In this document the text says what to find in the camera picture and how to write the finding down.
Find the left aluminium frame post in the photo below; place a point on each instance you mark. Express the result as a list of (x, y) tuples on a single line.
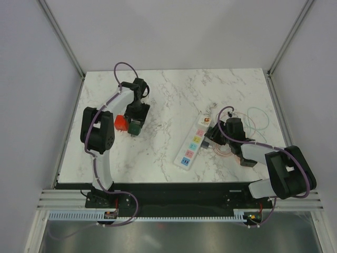
[(61, 37)]

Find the right aluminium frame post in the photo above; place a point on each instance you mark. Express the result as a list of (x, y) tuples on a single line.
[(290, 36)]

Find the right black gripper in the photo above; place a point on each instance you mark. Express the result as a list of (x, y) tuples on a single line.
[(213, 134)]

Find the red cube plug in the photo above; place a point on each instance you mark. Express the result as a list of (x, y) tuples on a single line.
[(121, 123)]

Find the aluminium front rail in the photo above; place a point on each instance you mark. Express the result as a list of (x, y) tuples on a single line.
[(74, 200)]

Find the dark green cube plug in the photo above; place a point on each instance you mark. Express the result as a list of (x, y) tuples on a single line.
[(135, 127)]

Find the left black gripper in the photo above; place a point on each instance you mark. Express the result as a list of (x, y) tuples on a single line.
[(141, 116)]

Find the white power strip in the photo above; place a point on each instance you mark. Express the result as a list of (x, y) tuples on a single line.
[(191, 145)]

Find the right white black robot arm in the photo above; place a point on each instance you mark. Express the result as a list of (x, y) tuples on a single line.
[(289, 173)]

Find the white slotted cable duct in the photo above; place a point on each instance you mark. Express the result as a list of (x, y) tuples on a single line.
[(104, 216)]

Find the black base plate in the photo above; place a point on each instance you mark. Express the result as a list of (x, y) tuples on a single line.
[(172, 199)]

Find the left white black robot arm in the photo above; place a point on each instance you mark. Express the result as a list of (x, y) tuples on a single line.
[(98, 130)]

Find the aluminium frame post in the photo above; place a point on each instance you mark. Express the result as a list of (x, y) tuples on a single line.
[(61, 37), (290, 36)]

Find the small grey charger plug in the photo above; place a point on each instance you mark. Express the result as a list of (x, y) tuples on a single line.
[(205, 144)]

